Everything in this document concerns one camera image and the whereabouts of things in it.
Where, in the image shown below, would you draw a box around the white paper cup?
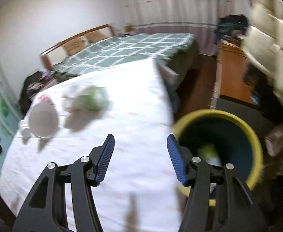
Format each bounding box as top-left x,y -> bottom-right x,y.
27,102 -> 59,139

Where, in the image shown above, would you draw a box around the clear jar with green band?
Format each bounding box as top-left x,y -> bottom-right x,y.
62,84 -> 109,112

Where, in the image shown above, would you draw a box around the yellow-rimmed dark trash bin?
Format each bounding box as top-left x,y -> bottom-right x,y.
167,109 -> 264,206

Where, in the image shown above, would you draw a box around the small white bottle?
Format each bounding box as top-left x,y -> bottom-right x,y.
19,120 -> 31,139

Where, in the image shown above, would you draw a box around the white floral table cloth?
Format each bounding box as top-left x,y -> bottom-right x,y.
0,59 -> 181,231

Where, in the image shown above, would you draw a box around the white nightstand with clutter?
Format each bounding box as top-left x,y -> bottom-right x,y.
19,69 -> 58,116

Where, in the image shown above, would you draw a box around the orange wooden desk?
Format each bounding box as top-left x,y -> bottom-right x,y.
216,40 -> 257,108

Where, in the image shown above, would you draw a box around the wooden bed headboard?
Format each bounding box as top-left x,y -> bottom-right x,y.
40,24 -> 116,71

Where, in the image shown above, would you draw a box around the tan pillow left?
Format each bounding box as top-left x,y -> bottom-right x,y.
63,37 -> 86,55

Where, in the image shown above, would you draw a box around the tan pillow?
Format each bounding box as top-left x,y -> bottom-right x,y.
84,30 -> 108,43
63,37 -> 86,55

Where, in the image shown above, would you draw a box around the green plaid bed quilt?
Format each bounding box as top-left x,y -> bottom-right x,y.
52,33 -> 198,79

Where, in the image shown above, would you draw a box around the cream puffer jacket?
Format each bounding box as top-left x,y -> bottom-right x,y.
242,0 -> 283,105

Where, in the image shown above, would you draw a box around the tan pillow right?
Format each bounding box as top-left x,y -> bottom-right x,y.
84,30 -> 108,43

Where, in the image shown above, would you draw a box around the pile of dark clothes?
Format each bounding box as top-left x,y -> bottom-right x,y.
214,14 -> 249,44

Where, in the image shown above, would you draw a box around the white and purple curtain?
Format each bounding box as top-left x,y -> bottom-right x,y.
122,0 -> 250,55

